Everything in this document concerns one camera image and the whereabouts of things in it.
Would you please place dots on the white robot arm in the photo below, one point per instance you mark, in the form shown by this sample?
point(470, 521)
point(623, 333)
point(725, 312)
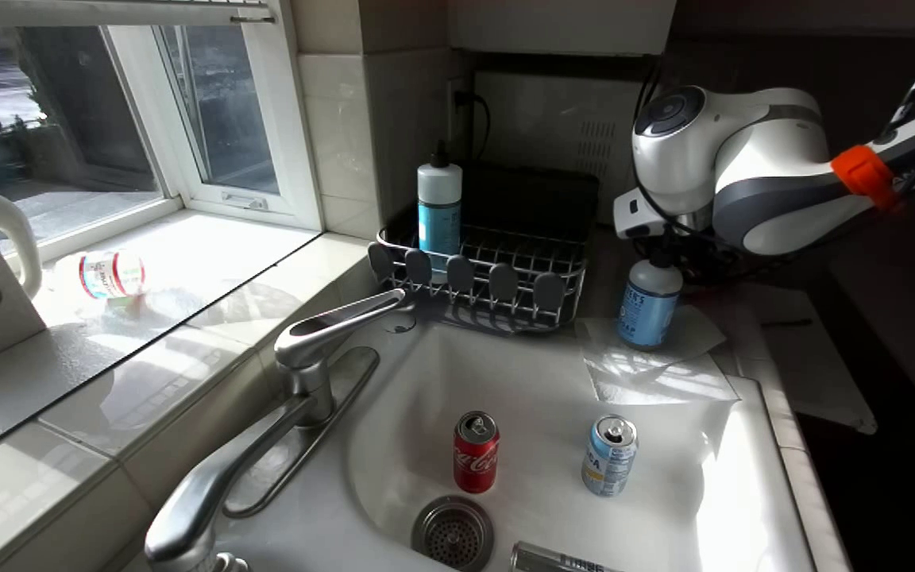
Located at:
point(754, 170)

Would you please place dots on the red can in sink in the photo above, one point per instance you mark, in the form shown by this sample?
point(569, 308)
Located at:
point(474, 453)

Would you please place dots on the blue white can in sink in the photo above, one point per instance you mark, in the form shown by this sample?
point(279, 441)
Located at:
point(607, 457)

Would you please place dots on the metal dish rack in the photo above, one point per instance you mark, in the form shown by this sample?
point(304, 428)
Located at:
point(522, 254)

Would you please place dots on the tall blue white bottle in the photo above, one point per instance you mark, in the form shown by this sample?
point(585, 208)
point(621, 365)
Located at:
point(440, 187)

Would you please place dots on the chrome sink faucet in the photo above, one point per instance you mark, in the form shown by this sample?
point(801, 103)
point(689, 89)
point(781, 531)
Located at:
point(299, 352)

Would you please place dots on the blue soap pump bottle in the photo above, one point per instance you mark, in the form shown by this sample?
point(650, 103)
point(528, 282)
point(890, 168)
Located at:
point(650, 300)

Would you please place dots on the white cloth under bottle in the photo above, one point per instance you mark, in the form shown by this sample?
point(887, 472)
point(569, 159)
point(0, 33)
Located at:
point(692, 334)

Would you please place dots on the metal sink drain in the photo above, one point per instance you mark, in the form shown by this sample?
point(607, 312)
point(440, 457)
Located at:
point(455, 531)

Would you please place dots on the clear cup red stripes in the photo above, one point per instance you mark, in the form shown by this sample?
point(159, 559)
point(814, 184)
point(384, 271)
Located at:
point(112, 279)

